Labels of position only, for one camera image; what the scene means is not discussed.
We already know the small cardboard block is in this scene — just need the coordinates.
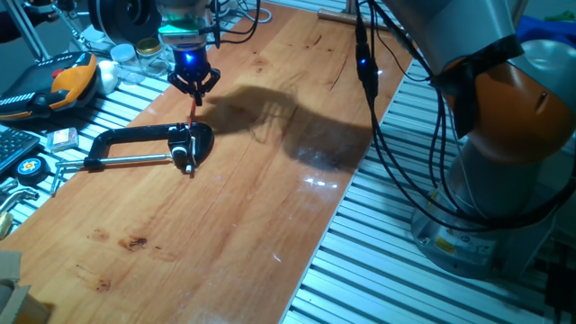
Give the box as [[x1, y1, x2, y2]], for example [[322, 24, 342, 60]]
[[0, 283, 53, 324]]

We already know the white rounded plastic object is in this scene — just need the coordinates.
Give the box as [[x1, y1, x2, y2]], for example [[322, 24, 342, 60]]
[[96, 59, 121, 95]]

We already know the orange wooden board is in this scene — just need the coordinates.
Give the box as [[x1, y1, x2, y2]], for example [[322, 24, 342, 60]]
[[0, 0, 418, 324]]

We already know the red pencil with eraser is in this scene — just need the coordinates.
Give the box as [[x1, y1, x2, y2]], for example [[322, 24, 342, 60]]
[[187, 96, 198, 130]]

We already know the person hand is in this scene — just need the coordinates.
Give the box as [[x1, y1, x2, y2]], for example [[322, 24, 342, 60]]
[[24, 3, 59, 26]]

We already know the grey metal bar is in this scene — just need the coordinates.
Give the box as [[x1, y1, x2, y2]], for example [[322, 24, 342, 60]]
[[6, 0, 50, 62]]

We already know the black pencil sharpener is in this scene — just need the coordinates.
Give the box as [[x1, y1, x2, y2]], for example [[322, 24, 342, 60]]
[[168, 125, 198, 175]]

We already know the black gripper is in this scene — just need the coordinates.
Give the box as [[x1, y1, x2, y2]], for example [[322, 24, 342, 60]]
[[166, 44, 222, 107]]

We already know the orange and black teach pendant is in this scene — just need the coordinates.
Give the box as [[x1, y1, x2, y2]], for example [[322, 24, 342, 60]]
[[0, 50, 99, 122]]

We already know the black round tape measure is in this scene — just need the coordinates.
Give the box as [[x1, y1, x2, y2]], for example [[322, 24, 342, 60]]
[[15, 156, 50, 185]]

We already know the white cable loop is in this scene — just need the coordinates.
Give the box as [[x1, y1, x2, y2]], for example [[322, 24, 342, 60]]
[[242, 4, 274, 24]]

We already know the black keyboard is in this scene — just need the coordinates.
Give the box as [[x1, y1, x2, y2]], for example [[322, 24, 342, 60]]
[[0, 127, 41, 176]]

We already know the black filament spool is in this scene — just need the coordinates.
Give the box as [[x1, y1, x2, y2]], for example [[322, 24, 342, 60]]
[[87, 0, 164, 45]]

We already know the glass jar with gold lid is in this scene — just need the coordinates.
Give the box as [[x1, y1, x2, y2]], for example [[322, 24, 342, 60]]
[[135, 37, 171, 77]]

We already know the brass fitting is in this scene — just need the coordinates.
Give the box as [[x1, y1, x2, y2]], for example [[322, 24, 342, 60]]
[[0, 211, 14, 240]]

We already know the black C-clamp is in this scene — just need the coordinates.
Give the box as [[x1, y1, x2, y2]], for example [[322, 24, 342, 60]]
[[49, 121, 216, 197]]

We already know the small printed card box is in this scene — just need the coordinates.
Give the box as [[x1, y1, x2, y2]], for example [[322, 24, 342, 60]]
[[46, 127, 80, 153]]

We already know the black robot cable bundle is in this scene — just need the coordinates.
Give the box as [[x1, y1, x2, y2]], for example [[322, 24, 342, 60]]
[[209, 0, 576, 233]]

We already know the chrome pipe fitting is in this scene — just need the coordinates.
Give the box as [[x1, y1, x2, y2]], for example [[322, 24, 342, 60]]
[[0, 187, 41, 215]]

